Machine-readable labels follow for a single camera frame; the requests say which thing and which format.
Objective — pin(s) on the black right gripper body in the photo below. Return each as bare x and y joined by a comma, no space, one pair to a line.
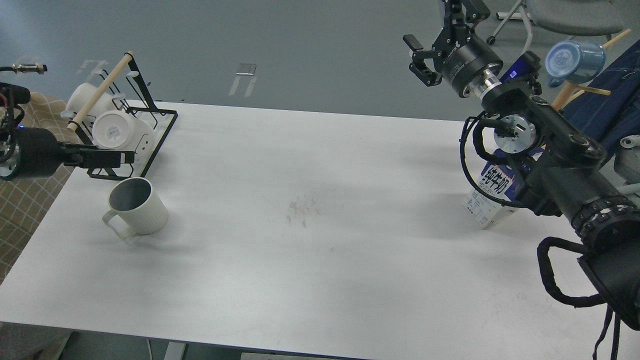
465,56

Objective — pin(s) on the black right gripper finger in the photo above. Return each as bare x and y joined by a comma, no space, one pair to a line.
461,17
418,65

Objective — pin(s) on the blue milk carton green cap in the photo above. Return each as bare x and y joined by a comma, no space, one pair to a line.
499,181

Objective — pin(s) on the white ribbed ceramic mug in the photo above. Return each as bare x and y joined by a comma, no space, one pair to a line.
135,209

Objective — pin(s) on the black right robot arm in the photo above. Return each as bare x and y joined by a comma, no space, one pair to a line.
556,165

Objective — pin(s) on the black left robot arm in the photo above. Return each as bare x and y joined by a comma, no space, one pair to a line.
30,153

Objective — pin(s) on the white cup on rack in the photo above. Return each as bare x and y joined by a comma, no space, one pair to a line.
118,130
81,96

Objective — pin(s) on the white cup rear on rack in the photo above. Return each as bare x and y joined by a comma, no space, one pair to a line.
81,96

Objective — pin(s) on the grey office chair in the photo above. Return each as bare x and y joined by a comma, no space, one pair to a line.
576,18

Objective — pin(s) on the blue mug on tree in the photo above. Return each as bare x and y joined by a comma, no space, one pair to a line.
577,62

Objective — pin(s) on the dark blue denim cloth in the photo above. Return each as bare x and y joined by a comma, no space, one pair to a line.
608,119

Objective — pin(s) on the beige checked cloth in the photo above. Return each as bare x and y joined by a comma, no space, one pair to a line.
24,203

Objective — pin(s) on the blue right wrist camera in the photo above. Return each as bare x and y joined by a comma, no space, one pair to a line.
526,68

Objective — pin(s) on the black wire cup rack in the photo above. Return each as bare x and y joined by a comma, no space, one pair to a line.
131,95

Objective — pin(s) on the wooden rack handle rod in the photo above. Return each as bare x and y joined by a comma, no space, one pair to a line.
76,120

